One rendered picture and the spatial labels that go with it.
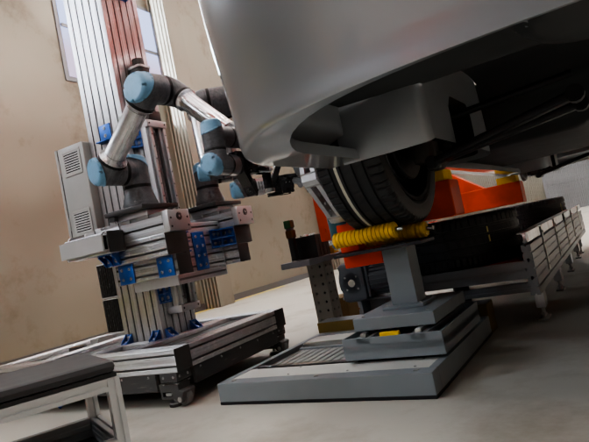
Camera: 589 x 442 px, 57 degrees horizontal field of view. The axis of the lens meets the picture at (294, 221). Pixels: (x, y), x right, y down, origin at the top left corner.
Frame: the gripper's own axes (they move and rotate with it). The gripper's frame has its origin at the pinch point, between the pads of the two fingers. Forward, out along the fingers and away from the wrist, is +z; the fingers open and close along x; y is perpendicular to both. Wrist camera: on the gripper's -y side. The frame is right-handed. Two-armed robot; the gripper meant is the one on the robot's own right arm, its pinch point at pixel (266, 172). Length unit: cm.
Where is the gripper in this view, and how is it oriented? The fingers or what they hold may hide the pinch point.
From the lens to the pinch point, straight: 214.6
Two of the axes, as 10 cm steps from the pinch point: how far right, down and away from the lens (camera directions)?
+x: -8.5, 1.8, 5.0
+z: 5.0, -0.6, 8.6
